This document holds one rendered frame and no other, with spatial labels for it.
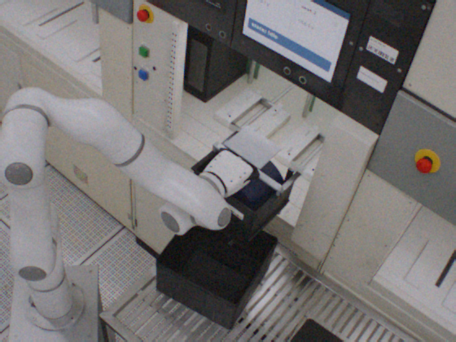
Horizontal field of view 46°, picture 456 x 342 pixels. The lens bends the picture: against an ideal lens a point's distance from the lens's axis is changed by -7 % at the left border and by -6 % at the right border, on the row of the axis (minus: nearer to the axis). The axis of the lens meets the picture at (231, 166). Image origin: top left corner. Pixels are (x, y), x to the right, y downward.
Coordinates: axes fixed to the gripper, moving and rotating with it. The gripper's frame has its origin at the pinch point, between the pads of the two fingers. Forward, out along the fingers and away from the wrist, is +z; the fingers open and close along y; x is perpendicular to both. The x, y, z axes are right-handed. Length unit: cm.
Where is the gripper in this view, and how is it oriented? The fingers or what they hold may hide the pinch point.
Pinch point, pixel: (251, 152)
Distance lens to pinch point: 152.1
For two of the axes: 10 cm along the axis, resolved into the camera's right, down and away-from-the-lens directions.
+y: 7.7, 5.4, -3.4
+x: 1.3, -6.5, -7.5
